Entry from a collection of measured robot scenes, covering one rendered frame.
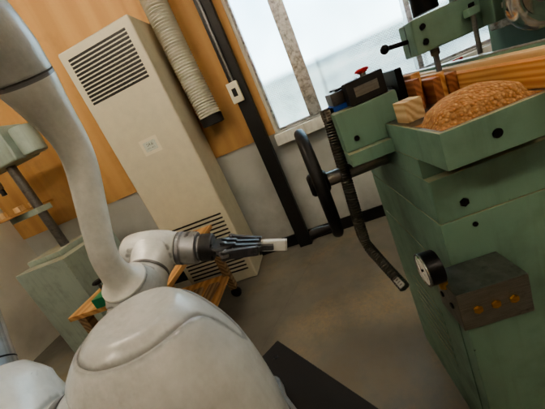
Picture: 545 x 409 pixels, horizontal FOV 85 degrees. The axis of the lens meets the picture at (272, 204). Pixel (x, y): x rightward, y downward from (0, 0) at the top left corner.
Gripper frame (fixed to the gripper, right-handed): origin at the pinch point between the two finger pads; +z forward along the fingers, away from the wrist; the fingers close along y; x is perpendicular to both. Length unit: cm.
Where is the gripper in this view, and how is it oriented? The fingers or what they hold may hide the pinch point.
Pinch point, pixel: (274, 244)
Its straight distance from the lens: 81.7
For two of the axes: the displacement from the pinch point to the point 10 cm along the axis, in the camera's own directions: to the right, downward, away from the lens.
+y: 0.3, -3.1, 9.5
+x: 0.5, 9.5, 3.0
